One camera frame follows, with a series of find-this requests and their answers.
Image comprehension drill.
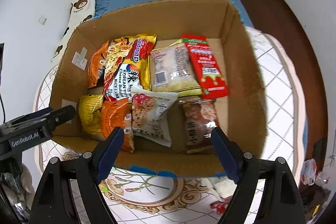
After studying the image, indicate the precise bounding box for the white cookie packet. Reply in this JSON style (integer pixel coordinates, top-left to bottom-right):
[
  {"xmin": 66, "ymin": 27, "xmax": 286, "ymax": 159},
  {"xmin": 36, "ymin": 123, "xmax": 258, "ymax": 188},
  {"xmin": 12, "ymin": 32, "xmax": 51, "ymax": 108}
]
[{"xmin": 131, "ymin": 86, "xmax": 178, "ymax": 147}]

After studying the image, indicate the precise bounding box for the plastic bag on floor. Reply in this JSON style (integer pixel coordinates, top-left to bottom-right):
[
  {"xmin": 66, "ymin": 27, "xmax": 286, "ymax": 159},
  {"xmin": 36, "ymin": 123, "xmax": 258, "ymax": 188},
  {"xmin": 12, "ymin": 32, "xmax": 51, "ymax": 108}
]
[{"xmin": 301, "ymin": 159, "xmax": 317, "ymax": 186}]

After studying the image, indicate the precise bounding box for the white patterned round mat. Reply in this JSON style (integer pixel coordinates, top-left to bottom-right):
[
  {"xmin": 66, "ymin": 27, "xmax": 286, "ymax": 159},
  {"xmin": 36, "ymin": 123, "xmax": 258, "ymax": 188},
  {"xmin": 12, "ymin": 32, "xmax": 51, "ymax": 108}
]
[{"xmin": 32, "ymin": 27, "xmax": 308, "ymax": 224}]

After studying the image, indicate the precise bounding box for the long red snack packet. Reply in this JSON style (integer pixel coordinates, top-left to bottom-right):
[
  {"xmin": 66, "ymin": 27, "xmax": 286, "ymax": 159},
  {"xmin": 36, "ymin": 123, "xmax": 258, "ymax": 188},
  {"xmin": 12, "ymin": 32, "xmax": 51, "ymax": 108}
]
[{"xmin": 182, "ymin": 35, "xmax": 228, "ymax": 100}]

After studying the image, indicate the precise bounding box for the orange snack packet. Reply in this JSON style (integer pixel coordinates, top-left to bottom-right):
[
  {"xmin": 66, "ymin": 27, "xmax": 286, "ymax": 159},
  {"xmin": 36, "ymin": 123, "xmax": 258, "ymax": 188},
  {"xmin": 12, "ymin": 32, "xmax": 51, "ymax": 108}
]
[
  {"xmin": 88, "ymin": 41, "xmax": 109, "ymax": 88},
  {"xmin": 100, "ymin": 98, "xmax": 134, "ymax": 153}
]

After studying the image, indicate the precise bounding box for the red triangular snack packet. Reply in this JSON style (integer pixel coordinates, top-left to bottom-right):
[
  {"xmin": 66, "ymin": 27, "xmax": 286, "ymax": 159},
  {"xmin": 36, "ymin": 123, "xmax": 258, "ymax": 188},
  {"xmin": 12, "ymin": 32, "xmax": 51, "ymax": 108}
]
[{"xmin": 210, "ymin": 196, "xmax": 232, "ymax": 215}]

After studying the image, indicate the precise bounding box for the beige cracker packet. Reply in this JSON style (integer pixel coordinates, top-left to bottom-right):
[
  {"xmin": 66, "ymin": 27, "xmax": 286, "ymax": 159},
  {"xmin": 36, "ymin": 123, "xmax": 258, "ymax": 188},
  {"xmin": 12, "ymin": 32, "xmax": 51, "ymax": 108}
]
[{"xmin": 150, "ymin": 39, "xmax": 202, "ymax": 97}]

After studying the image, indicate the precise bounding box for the Korean cheese noodle packet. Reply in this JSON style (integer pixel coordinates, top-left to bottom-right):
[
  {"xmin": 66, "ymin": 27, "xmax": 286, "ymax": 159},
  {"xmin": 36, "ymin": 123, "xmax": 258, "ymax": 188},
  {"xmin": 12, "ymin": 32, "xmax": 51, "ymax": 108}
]
[{"xmin": 103, "ymin": 34, "xmax": 157, "ymax": 101}]

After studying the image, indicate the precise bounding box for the yellow snack packet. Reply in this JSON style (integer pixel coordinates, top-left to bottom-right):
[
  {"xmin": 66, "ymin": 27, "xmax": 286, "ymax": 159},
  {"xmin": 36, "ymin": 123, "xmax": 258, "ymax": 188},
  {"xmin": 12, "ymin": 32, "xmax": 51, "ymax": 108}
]
[{"xmin": 78, "ymin": 94, "xmax": 104, "ymax": 135}]

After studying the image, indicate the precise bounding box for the cardboard box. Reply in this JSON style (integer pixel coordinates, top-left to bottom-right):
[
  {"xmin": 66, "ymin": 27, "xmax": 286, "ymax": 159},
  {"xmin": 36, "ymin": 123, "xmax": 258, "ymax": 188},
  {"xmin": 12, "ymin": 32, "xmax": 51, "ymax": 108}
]
[{"xmin": 49, "ymin": 0, "xmax": 268, "ymax": 178}]

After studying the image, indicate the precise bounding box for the clear white cake packet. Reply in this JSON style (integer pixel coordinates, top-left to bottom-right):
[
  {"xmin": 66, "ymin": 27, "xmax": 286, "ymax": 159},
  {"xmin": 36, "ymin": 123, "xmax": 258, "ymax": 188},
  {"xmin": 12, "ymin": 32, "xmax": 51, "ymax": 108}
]
[{"xmin": 207, "ymin": 176, "xmax": 236, "ymax": 201}]

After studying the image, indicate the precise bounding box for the brown pastry packet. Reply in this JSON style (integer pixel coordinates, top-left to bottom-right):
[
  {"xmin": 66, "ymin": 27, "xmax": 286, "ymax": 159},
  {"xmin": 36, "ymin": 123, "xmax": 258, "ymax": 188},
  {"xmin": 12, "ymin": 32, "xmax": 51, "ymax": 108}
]
[{"xmin": 179, "ymin": 99, "xmax": 219, "ymax": 154}]

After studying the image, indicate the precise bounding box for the bear print pillow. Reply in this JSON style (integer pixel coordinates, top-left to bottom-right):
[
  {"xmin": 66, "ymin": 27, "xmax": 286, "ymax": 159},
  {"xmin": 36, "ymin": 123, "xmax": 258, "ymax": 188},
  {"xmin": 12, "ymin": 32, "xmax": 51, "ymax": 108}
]
[{"xmin": 51, "ymin": 0, "xmax": 96, "ymax": 64}]

